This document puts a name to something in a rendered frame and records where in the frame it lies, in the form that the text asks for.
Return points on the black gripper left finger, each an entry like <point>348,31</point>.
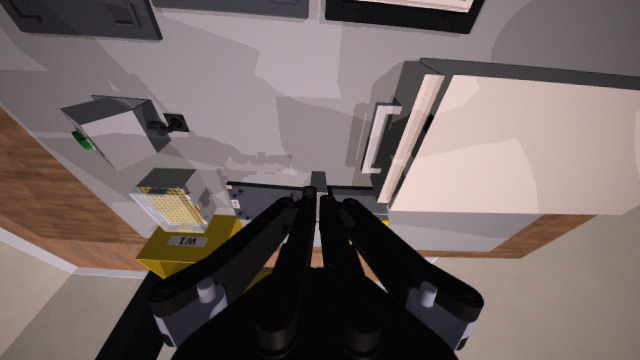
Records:
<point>184,301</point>

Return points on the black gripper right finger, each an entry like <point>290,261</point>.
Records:
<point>445,304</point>

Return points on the yellow open-top bin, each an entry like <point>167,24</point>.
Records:
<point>184,249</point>

